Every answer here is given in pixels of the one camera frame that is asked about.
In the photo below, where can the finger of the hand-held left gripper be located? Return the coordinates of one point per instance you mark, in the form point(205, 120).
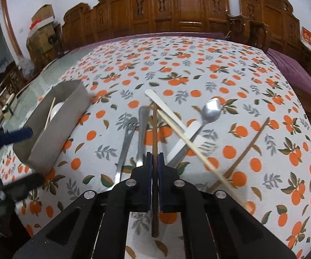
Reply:
point(19, 135)
point(23, 184)

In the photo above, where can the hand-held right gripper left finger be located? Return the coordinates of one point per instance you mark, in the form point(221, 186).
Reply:
point(149, 168)

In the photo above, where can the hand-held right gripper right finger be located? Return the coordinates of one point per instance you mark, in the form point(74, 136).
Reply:
point(161, 168)

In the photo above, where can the grey rectangular box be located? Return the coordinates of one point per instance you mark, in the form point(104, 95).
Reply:
point(63, 129)

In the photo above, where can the dark brown chopstick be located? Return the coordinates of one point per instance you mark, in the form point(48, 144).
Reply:
point(248, 145)
point(155, 225)

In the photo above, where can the white plastic fork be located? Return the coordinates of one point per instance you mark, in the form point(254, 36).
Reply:
point(161, 104)

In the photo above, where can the metal spoon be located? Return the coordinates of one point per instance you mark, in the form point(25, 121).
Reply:
point(210, 111)

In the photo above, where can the light wooden chopstick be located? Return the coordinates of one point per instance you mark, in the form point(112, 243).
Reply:
point(198, 153)
point(50, 113)

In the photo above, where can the metal utensil with smiley cutout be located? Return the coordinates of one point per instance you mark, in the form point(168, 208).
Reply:
point(129, 130)

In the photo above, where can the white plastic spoon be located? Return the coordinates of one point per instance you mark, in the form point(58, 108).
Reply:
point(57, 110)

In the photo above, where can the white plastic knife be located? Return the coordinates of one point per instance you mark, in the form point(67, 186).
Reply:
point(192, 130)

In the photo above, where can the large cardboard box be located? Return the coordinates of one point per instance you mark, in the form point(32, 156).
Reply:
point(40, 43)

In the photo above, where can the orange print tablecloth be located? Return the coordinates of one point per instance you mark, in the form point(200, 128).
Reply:
point(171, 67)

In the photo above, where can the small cardboard box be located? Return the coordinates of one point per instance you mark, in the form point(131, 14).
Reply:
point(43, 14)

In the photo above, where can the long purple sofa cushion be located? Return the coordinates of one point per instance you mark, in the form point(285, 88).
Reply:
point(144, 35)

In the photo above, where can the long carved wooden sofa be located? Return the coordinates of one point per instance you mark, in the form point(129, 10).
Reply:
point(144, 8)

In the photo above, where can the purple seat cushion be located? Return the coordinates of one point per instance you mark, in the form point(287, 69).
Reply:
point(293, 72)

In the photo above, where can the dark wooden chair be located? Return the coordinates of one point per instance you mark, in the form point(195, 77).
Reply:
point(250, 31)

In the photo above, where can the carved wooden armchair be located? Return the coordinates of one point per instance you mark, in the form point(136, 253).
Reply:
point(274, 13)

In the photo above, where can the red sign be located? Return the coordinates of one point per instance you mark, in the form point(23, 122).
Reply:
point(310, 38)

